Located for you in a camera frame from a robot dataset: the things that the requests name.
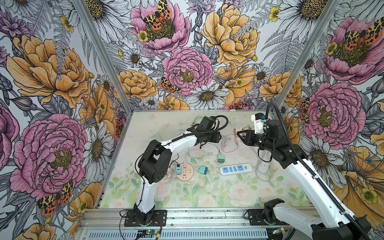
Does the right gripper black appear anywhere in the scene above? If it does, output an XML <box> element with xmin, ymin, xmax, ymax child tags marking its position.
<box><xmin>237</xmin><ymin>129</ymin><xmax>276</xmax><ymax>152</ymax></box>

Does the pink charger plug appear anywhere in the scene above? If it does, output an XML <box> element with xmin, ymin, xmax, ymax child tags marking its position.
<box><xmin>234</xmin><ymin>127</ymin><xmax>244</xmax><ymax>137</ymax></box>

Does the teal charger with white cable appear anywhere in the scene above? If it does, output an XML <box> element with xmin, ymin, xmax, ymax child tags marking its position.
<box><xmin>199</xmin><ymin>166</ymin><xmax>208</xmax><ymax>175</ymax></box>

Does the teal charger with black cable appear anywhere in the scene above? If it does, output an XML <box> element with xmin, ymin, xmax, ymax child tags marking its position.
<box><xmin>176</xmin><ymin>165</ymin><xmax>182</xmax><ymax>175</ymax></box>

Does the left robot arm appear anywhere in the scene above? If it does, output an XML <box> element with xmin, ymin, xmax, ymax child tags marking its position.
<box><xmin>133</xmin><ymin>126</ymin><xmax>222</xmax><ymax>225</ymax></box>

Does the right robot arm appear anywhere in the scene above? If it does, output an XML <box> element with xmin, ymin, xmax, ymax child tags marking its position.
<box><xmin>237</xmin><ymin>119</ymin><xmax>371</xmax><ymax>240</ymax></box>

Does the green charger plug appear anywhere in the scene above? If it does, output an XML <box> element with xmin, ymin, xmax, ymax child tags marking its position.
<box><xmin>217</xmin><ymin>154</ymin><xmax>226</xmax><ymax>164</ymax></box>

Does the round pink power socket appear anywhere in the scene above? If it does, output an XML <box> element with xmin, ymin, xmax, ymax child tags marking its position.
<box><xmin>177</xmin><ymin>163</ymin><xmax>194</xmax><ymax>182</ymax></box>

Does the white blue power strip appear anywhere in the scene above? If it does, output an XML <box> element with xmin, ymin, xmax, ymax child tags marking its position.
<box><xmin>219</xmin><ymin>163</ymin><xmax>253</xmax><ymax>176</ymax></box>

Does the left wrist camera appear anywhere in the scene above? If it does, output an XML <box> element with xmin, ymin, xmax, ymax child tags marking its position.
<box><xmin>197</xmin><ymin>116</ymin><xmax>216</xmax><ymax>132</ymax></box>

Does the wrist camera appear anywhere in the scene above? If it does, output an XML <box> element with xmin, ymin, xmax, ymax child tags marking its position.
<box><xmin>197</xmin><ymin>116</ymin><xmax>216</xmax><ymax>132</ymax></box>
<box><xmin>251</xmin><ymin>113</ymin><xmax>266</xmax><ymax>134</ymax></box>

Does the green multi-head usb cable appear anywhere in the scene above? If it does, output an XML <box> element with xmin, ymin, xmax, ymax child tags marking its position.
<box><xmin>184</xmin><ymin>115</ymin><xmax>223</xmax><ymax>164</ymax></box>

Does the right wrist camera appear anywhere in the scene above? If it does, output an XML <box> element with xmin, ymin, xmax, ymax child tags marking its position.
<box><xmin>251</xmin><ymin>113</ymin><xmax>266</xmax><ymax>134</ymax></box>

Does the white power strip cord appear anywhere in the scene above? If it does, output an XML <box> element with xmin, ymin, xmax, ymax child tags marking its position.
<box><xmin>253</xmin><ymin>146</ymin><xmax>280</xmax><ymax>182</ymax></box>

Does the black usb cable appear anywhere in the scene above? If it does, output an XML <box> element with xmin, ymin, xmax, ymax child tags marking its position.
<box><xmin>167</xmin><ymin>154</ymin><xmax>181</xmax><ymax>169</ymax></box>

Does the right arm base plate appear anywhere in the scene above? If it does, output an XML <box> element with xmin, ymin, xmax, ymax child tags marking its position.
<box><xmin>243</xmin><ymin>209</ymin><xmax>280</xmax><ymax>226</ymax></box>

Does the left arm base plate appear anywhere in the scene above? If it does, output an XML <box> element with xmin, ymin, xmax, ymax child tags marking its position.
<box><xmin>124</xmin><ymin>209</ymin><xmax>168</xmax><ymax>227</ymax></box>

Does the aluminium front rail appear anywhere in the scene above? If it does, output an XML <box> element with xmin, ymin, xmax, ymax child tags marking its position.
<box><xmin>79</xmin><ymin>207</ymin><xmax>322</xmax><ymax>231</ymax></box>

